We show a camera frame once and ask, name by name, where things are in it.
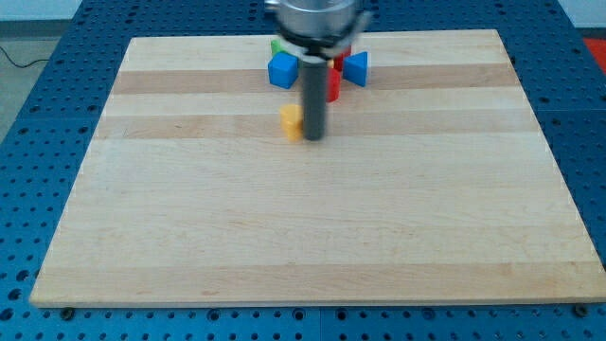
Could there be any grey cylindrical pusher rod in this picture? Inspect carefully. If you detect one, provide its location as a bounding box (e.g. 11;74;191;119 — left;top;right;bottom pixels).
301;58;328;141

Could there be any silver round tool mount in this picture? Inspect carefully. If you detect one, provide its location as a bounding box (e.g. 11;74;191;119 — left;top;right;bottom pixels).
264;0;372;59

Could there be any yellow heart block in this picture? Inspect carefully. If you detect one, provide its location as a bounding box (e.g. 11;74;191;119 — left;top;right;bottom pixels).
278;104;303;141

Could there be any blue cube block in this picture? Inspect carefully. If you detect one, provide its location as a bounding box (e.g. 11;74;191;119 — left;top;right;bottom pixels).
268;52;298;89

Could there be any red block front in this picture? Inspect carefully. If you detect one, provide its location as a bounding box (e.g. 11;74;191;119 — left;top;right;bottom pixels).
327;67;342;102

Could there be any red block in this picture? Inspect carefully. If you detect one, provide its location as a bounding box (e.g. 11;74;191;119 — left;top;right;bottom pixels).
327;67;342;102
332;46;351;72

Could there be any red block rear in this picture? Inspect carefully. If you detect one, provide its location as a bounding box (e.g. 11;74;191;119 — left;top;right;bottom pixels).
332;46;351;72

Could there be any blue triangle block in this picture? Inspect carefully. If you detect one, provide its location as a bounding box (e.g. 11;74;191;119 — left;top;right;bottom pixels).
342;51;368;87

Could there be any green block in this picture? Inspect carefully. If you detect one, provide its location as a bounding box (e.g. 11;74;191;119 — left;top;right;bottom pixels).
270;39;289;57

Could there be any light wooden board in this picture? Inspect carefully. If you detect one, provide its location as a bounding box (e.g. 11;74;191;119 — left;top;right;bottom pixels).
30;29;605;308

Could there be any black cable on floor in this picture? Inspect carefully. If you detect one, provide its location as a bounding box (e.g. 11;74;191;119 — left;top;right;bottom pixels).
0;45;51;69

